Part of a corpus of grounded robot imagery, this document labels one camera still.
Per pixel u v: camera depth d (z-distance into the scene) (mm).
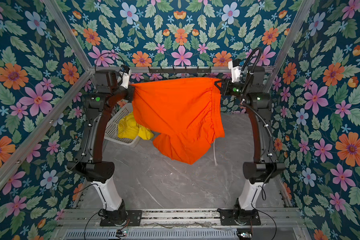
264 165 447
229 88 596
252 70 487
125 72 614
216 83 674
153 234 766
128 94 652
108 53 862
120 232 717
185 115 777
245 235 702
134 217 736
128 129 1027
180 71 929
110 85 540
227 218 734
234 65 591
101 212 737
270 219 664
